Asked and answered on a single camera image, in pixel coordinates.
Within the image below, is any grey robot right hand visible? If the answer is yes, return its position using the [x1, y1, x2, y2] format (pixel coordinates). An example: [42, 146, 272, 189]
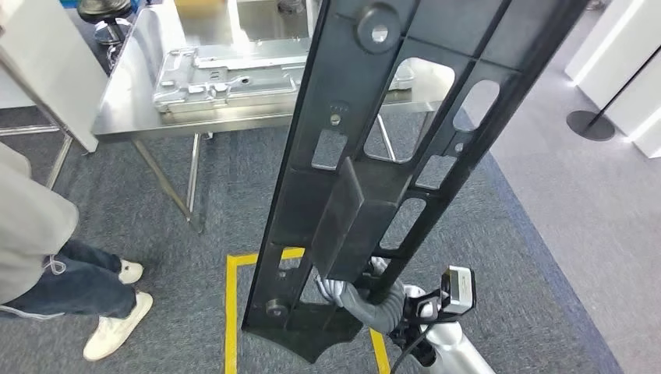
[313, 256, 389, 334]

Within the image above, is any black plastic bracket panel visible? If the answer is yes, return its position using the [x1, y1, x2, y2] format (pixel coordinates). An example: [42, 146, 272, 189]
[241, 0, 590, 364]

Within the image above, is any stainless steel workbench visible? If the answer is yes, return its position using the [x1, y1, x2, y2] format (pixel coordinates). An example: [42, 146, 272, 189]
[91, 0, 455, 233]

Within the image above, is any grey stamped metal panel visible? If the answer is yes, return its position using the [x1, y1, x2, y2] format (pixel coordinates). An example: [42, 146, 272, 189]
[153, 37, 417, 114]

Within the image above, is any stainless steel table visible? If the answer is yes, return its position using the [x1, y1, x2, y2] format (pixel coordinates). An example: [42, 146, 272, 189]
[0, 51, 74, 190]

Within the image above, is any person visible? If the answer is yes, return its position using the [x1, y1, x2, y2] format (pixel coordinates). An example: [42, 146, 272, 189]
[0, 142, 154, 362]

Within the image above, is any white partition panel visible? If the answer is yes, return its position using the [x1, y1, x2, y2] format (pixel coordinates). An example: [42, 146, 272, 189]
[564, 0, 661, 158]

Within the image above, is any black round stool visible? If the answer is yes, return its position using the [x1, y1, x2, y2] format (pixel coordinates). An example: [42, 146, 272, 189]
[77, 0, 136, 48]

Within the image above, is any white cabinet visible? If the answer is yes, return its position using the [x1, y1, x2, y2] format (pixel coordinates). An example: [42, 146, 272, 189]
[0, 0, 108, 153]

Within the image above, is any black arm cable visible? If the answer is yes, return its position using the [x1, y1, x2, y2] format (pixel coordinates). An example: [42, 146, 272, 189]
[390, 294, 451, 374]

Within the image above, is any black stanchion post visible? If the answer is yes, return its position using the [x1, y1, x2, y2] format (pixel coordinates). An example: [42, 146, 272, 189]
[566, 44, 661, 142]

